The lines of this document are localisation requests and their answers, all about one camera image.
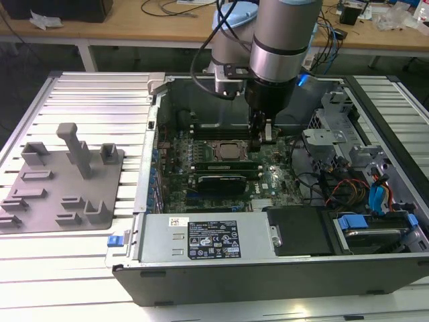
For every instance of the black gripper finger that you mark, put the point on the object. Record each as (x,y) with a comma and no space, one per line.
(256,134)
(271,132)

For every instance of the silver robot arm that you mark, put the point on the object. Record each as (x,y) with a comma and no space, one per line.
(285,33)

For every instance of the silver CPU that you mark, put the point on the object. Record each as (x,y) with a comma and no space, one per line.
(229,150)

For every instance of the green motherboard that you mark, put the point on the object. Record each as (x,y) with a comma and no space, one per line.
(268,174)

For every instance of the metal drive cage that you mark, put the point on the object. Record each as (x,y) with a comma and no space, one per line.
(321,137)

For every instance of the black graphics card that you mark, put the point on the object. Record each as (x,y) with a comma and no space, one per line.
(221,186)

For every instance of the silver finned heatsink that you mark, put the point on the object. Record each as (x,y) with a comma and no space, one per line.
(263,204)

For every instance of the black plastic cover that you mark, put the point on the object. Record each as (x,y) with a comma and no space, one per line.
(301,231)

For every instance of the grey plastic case latch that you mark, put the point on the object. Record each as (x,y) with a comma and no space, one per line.
(155,80)

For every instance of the small black box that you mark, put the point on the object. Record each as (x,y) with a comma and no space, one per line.
(350,15)

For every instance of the hard disk in blue carrier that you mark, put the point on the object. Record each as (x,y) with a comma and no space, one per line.
(350,223)

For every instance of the silver power supply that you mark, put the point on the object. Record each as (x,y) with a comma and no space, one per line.
(161,241)

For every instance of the clear plastic bags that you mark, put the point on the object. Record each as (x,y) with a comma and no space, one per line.
(392,20)

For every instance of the wooden desk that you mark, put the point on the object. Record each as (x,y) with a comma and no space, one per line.
(134,27)

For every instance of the black open PC case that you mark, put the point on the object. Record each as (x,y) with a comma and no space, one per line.
(234,285)

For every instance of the blue plastic latch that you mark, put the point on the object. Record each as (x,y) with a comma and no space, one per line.
(114,241)

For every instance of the grey parts rack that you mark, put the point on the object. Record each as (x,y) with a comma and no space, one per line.
(53,201)

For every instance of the large black box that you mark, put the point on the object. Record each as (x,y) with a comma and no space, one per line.
(67,10)

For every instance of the crumpled white paper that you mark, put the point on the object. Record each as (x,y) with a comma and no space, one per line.
(47,21)

